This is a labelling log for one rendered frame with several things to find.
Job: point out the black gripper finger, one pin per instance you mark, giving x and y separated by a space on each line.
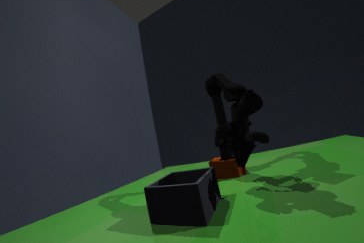
236 154
245 151

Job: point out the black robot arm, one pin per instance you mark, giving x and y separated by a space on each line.
248 102

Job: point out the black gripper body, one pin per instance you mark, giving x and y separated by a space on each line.
248 137

